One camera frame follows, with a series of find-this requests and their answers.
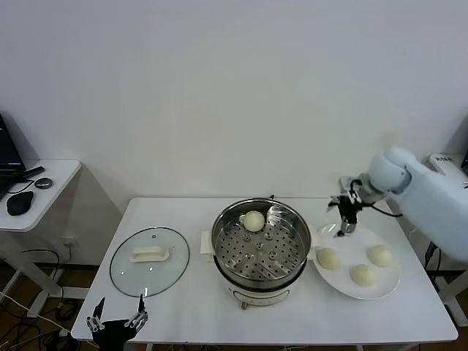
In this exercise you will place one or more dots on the black laptop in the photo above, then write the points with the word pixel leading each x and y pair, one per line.
pixel 7 153

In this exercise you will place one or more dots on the white steamed baozi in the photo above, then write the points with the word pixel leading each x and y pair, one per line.
pixel 380 255
pixel 329 259
pixel 363 275
pixel 253 221

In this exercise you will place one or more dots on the small printed label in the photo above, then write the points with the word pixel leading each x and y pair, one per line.
pixel 443 159

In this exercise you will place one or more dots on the white wall socket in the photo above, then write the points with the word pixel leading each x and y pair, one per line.
pixel 68 242

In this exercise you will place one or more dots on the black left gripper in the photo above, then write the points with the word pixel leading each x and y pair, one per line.
pixel 113 331

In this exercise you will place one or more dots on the white side table with label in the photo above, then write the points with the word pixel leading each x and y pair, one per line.
pixel 453 292

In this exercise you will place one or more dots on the black computer mouse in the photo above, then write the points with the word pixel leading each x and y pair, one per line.
pixel 20 203

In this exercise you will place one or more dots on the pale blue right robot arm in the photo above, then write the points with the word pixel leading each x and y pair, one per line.
pixel 431 197

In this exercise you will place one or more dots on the black stick device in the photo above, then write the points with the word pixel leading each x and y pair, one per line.
pixel 34 170

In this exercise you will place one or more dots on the round grey disc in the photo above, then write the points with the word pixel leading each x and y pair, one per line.
pixel 43 183

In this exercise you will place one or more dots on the perforated steel steamer basket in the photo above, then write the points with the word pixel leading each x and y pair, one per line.
pixel 256 263

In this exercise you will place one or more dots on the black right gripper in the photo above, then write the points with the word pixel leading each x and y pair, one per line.
pixel 351 206

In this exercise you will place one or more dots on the white round plate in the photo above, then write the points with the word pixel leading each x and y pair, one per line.
pixel 380 287

